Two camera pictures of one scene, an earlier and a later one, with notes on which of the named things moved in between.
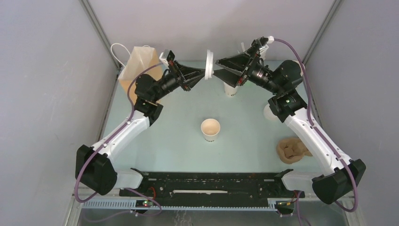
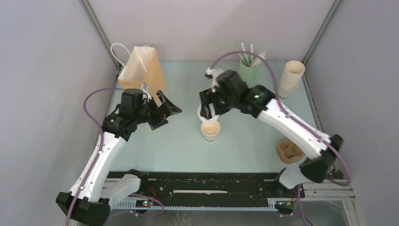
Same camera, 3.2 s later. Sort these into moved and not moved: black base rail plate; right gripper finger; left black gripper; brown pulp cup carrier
Moved: left black gripper; right gripper finger
Not moved: brown pulp cup carrier; black base rail plate
